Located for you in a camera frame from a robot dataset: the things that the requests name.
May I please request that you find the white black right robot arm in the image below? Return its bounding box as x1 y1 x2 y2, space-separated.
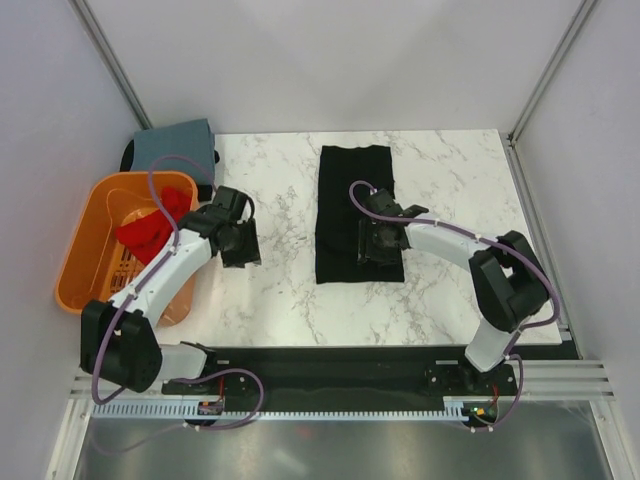
350 213 554 395

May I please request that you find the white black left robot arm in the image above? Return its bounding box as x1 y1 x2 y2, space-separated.
80 218 261 405

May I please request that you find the red t shirt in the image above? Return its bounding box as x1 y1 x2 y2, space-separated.
115 187 191 265

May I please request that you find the folded grey blue t shirt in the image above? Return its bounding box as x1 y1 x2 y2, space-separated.
121 118 215 185

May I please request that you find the orange plastic basket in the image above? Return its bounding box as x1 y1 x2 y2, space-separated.
53 170 202 329

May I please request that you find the aluminium base extrusion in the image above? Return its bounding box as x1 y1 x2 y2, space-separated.
69 358 614 401

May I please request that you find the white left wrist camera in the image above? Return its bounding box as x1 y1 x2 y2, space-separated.
206 186 255 222

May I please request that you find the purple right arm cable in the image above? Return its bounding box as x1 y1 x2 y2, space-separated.
348 179 561 434

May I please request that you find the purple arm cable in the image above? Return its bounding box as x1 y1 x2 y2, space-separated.
348 179 561 434
89 154 266 456

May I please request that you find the black mounting rail plate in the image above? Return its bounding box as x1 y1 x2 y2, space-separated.
162 344 519 414

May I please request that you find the aluminium frame post right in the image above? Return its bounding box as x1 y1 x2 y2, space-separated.
507 0 601 144

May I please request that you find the aluminium frame post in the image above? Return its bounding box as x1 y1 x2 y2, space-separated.
69 0 152 129
507 0 601 144

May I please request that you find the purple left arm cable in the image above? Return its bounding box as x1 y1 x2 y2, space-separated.
89 154 266 456

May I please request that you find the white slotted cable duct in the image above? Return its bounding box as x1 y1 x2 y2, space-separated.
91 397 471 421

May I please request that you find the aluminium frame post left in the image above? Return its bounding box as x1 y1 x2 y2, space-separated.
69 0 152 129

